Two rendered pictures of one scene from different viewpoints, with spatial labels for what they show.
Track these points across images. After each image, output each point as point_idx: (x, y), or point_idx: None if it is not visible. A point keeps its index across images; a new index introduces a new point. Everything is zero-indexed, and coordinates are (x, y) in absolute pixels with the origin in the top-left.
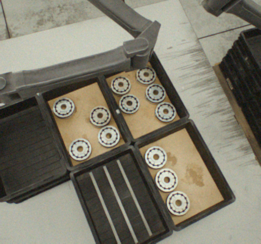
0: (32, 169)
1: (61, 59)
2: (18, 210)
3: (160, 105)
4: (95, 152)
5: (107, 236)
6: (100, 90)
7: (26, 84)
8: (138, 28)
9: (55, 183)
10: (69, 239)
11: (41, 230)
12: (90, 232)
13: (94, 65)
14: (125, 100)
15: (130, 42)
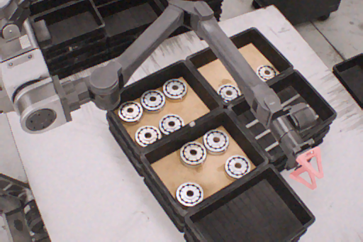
0: (269, 213)
1: (105, 231)
2: (304, 234)
3: (167, 94)
4: (236, 155)
5: (310, 130)
6: (156, 162)
7: (262, 82)
8: (179, 13)
9: None
10: (317, 178)
11: (317, 206)
12: None
13: (226, 39)
14: (169, 128)
15: (201, 11)
